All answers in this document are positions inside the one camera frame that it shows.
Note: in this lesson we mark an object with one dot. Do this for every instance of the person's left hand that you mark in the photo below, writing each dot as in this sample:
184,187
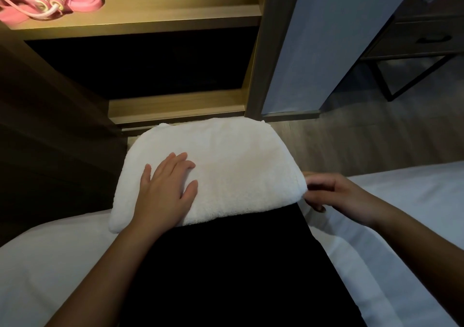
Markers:
159,203

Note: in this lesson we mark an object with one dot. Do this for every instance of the person's right hand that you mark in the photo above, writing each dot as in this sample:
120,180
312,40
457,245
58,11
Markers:
344,198

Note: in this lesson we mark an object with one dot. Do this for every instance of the person's right thumb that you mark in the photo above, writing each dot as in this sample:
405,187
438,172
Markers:
316,204

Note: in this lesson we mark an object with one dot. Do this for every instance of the person's left little finger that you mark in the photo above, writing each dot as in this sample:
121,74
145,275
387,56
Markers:
146,178

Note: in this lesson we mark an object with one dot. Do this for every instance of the person's black trousers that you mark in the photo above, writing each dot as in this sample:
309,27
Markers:
235,276

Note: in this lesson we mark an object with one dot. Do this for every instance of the grey wardrobe door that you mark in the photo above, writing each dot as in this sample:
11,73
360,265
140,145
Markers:
319,40

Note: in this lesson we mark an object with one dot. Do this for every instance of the white towel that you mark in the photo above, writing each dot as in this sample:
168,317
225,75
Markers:
232,163

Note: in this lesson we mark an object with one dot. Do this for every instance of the white bed sheet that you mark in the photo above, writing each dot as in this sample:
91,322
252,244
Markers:
402,192

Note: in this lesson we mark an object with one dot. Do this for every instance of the pink resistance band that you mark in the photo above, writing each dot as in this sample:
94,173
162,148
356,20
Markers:
85,1

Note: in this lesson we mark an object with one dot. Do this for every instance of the person's left middle finger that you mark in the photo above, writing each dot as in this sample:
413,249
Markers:
176,165

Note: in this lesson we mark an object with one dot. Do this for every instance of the dark desk with drawer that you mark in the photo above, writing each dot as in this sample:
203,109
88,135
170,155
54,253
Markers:
417,29

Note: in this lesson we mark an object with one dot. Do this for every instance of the wooden shelf unit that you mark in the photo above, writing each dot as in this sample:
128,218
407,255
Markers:
163,15

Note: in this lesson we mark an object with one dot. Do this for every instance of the person's right forearm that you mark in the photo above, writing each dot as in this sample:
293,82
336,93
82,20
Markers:
420,239

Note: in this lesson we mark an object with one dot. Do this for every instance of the person's left forearm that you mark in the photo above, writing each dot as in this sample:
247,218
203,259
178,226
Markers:
105,276

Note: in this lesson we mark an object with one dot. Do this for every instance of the person's left thumb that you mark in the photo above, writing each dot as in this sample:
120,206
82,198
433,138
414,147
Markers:
190,193

